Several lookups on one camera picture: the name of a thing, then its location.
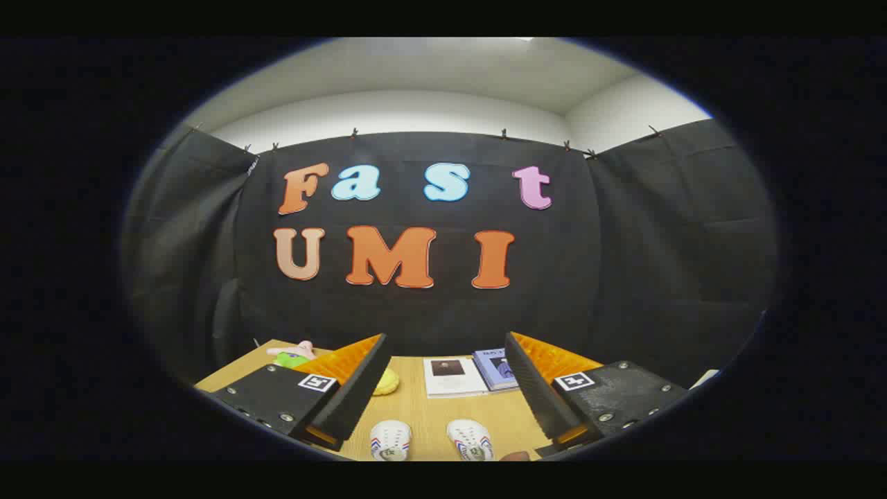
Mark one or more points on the white sneaker shoe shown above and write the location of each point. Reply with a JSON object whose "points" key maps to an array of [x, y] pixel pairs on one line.
{"points": [[470, 438], [390, 438]]}

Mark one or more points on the blue book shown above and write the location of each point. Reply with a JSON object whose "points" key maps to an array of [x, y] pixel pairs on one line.
{"points": [[495, 371]]}

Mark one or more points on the yellow plush cushion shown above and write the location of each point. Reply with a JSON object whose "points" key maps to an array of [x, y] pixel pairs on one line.
{"points": [[387, 382]]}

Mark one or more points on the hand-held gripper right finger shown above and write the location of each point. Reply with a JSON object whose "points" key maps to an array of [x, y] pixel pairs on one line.
{"points": [[537, 395]]}

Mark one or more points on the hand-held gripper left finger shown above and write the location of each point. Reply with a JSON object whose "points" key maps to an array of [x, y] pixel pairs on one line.
{"points": [[353, 402]]}

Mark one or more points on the white book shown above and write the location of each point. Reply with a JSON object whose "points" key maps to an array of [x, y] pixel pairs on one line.
{"points": [[454, 381]]}

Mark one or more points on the black backdrop cloth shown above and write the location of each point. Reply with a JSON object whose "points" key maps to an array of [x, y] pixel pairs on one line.
{"points": [[589, 277]]}

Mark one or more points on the pink and green plush toy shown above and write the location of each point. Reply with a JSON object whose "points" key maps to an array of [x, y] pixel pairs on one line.
{"points": [[291, 359]]}

